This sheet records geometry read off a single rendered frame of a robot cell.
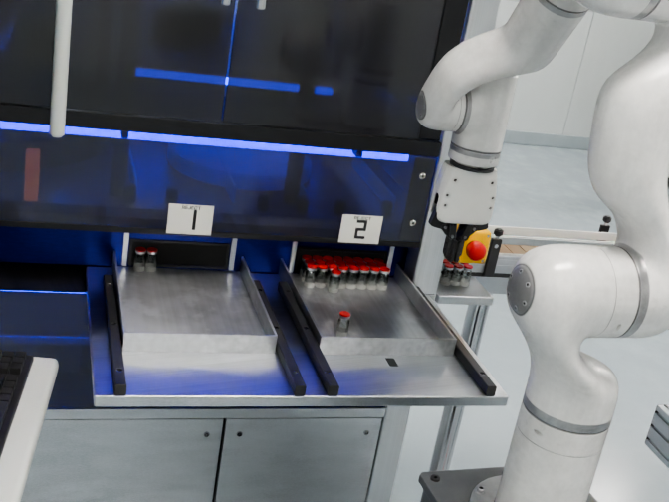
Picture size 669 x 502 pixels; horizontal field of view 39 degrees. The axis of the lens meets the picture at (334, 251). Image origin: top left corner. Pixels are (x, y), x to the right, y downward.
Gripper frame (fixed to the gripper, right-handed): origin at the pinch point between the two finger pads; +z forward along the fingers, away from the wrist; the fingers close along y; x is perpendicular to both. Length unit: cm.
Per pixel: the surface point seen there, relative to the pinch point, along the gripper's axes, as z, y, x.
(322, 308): 22.1, 14.9, -20.0
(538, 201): 110, -224, -356
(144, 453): 61, 45, -28
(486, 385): 20.5, -6.3, 11.3
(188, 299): 22, 41, -22
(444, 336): 20.5, -5.4, -6.5
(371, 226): 7.5, 4.8, -27.9
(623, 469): 110, -121, -85
